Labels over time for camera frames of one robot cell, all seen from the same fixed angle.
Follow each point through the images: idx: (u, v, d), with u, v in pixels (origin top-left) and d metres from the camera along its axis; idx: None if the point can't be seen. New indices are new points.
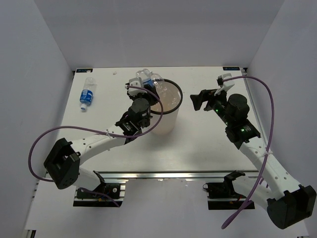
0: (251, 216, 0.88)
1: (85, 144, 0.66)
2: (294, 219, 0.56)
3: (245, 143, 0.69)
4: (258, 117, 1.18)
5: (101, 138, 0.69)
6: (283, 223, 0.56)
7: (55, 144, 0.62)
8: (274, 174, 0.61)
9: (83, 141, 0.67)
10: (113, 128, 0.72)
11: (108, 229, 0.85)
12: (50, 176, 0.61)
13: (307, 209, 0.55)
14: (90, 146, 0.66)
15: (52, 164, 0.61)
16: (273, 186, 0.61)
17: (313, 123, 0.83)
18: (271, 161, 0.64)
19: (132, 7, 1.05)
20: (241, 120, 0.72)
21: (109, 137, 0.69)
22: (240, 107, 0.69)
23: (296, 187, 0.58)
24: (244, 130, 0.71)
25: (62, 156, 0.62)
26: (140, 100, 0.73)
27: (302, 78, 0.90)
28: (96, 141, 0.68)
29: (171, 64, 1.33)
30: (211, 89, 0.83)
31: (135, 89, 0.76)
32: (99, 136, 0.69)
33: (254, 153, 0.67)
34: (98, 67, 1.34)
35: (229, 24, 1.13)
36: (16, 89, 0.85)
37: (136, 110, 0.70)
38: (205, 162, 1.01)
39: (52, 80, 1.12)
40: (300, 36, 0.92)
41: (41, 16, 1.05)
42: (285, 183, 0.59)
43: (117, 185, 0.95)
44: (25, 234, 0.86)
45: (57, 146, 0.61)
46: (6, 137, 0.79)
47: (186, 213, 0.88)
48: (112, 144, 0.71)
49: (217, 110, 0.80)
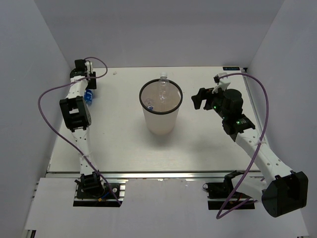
0: (251, 216, 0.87)
1: (75, 92, 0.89)
2: (288, 207, 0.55)
3: (240, 134, 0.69)
4: (258, 117, 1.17)
5: (78, 85, 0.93)
6: (276, 210, 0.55)
7: (61, 107, 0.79)
8: (266, 160, 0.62)
9: (72, 92, 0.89)
10: (75, 78, 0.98)
11: (107, 228, 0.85)
12: (79, 126, 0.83)
13: (300, 197, 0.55)
14: (79, 91, 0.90)
15: (73, 117, 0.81)
16: (266, 173, 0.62)
17: (313, 121, 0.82)
18: (264, 150, 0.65)
19: (131, 8, 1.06)
20: (237, 113, 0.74)
21: (79, 82, 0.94)
22: (234, 100, 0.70)
23: (288, 173, 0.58)
24: (239, 123, 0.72)
25: (70, 109, 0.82)
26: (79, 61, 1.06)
27: (302, 76, 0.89)
28: (76, 88, 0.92)
29: (172, 64, 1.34)
30: (209, 88, 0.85)
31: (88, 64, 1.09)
32: (75, 85, 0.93)
33: (248, 143, 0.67)
34: (98, 67, 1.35)
35: (229, 24, 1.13)
36: (16, 89, 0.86)
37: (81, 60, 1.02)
38: (205, 161, 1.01)
39: (53, 81, 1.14)
40: (299, 35, 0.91)
41: (42, 18, 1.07)
42: (277, 168, 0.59)
43: (117, 185, 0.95)
44: (25, 234, 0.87)
45: (64, 106, 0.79)
46: (5, 136, 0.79)
47: (186, 213, 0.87)
48: (83, 86, 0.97)
49: (215, 107, 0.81)
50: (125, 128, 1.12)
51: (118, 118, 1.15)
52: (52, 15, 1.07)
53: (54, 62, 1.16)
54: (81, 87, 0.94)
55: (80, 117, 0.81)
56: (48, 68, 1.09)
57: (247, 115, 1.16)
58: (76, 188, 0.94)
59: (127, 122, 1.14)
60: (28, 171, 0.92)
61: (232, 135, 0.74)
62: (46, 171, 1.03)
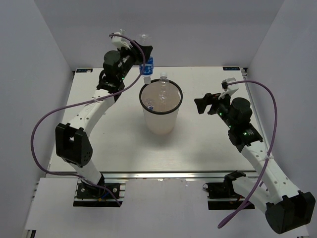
0: (251, 216, 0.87)
1: (82, 118, 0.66)
2: (291, 225, 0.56)
3: (246, 147, 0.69)
4: (258, 117, 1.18)
5: (93, 106, 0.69)
6: (280, 228, 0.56)
7: (56, 133, 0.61)
8: (273, 178, 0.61)
9: (79, 116, 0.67)
10: (98, 93, 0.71)
11: (107, 228, 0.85)
12: (71, 160, 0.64)
13: (305, 216, 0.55)
14: (88, 118, 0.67)
15: (67, 149, 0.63)
16: (272, 191, 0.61)
17: (313, 121, 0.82)
18: (271, 166, 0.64)
19: (132, 7, 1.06)
20: (244, 124, 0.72)
21: (99, 102, 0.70)
22: (243, 111, 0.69)
23: (295, 193, 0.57)
24: (246, 134, 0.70)
25: (67, 139, 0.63)
26: (109, 53, 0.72)
27: (302, 77, 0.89)
28: (89, 111, 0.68)
29: (171, 64, 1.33)
30: (216, 93, 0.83)
31: (119, 39, 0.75)
32: (90, 105, 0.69)
33: (255, 157, 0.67)
34: (97, 67, 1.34)
35: (229, 24, 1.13)
36: (16, 89, 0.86)
37: (112, 65, 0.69)
38: (205, 161, 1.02)
39: (52, 81, 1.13)
40: (300, 35, 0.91)
41: (41, 17, 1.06)
42: (285, 188, 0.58)
43: (117, 185, 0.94)
44: (25, 234, 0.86)
45: (59, 135, 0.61)
46: (5, 137, 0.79)
47: (186, 213, 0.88)
48: (104, 106, 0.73)
49: (221, 113, 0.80)
50: (125, 127, 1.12)
51: (118, 118, 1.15)
52: (51, 15, 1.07)
53: (54, 61, 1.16)
54: (97, 111, 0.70)
55: (74, 153, 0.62)
56: (47, 68, 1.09)
57: (251, 119, 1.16)
58: (76, 188, 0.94)
59: (127, 122, 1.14)
60: (28, 172, 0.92)
61: (238, 145, 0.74)
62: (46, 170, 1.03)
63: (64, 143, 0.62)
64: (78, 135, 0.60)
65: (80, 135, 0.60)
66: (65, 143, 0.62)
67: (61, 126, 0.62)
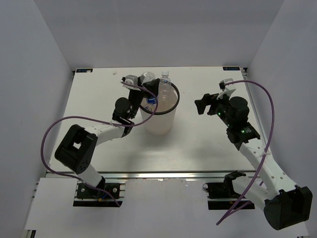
0: (251, 216, 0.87)
1: (96, 128, 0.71)
2: (290, 220, 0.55)
3: (244, 144, 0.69)
4: (258, 117, 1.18)
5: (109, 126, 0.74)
6: (278, 224, 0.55)
7: (69, 130, 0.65)
8: (270, 174, 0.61)
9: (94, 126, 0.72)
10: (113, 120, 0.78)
11: (107, 228, 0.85)
12: (65, 163, 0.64)
13: (303, 211, 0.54)
14: (101, 130, 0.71)
15: (68, 150, 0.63)
16: (270, 187, 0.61)
17: (312, 121, 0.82)
18: (269, 162, 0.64)
19: (132, 7, 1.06)
20: (242, 122, 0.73)
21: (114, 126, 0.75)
22: (240, 109, 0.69)
23: (292, 187, 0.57)
24: (244, 132, 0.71)
25: (74, 141, 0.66)
26: (120, 99, 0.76)
27: (301, 77, 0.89)
28: (105, 127, 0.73)
29: (172, 64, 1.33)
30: (214, 93, 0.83)
31: (129, 88, 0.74)
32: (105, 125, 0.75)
33: (253, 153, 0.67)
34: (97, 67, 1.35)
35: (229, 24, 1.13)
36: (16, 88, 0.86)
37: (122, 113, 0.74)
38: (205, 161, 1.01)
39: (52, 80, 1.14)
40: (299, 35, 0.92)
41: (41, 17, 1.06)
42: (282, 182, 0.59)
43: (117, 185, 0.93)
44: (25, 234, 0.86)
45: (71, 133, 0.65)
46: (5, 136, 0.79)
47: (186, 213, 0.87)
48: (115, 132, 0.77)
49: (220, 113, 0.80)
50: None
51: None
52: (51, 15, 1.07)
53: (54, 62, 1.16)
54: (110, 133, 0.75)
55: (74, 155, 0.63)
56: (48, 68, 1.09)
57: (249, 119, 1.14)
58: (76, 188, 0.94)
59: None
60: (28, 172, 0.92)
61: (236, 143, 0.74)
62: (46, 171, 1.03)
63: (69, 144, 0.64)
64: (89, 138, 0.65)
65: (92, 138, 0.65)
66: (71, 143, 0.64)
67: (75, 127, 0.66)
